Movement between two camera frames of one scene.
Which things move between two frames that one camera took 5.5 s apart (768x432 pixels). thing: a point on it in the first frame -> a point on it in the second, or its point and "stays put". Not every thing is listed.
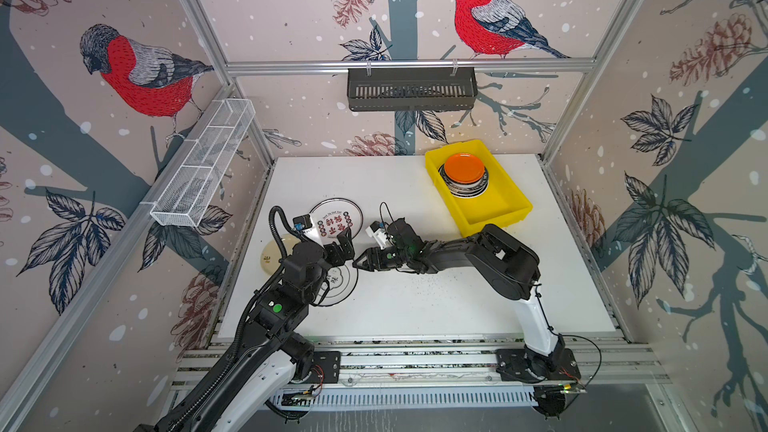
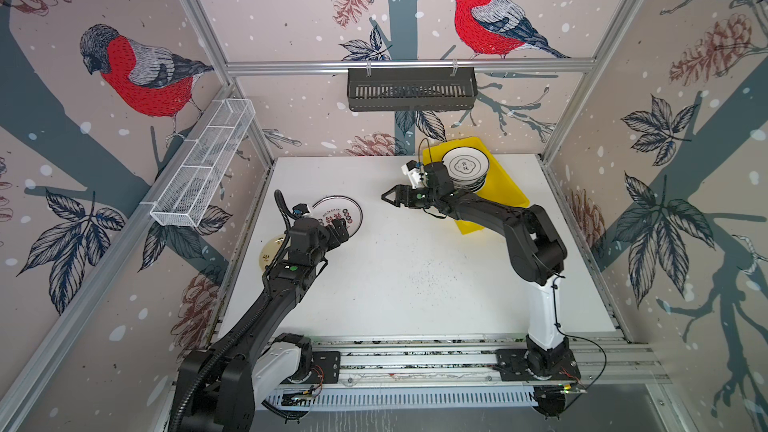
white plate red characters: [333, 216] stays put
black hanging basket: [412, 88] stays put
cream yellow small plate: [271, 252] stays put
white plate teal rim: [342, 280] -> [467, 167]
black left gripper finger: [344, 248] -> [339, 230]
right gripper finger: [371, 259] -> [403, 195]
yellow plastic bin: [502, 203] stays put
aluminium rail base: [463, 371] stays put
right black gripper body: [404, 255] -> [425, 196]
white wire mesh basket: [185, 197] stays put
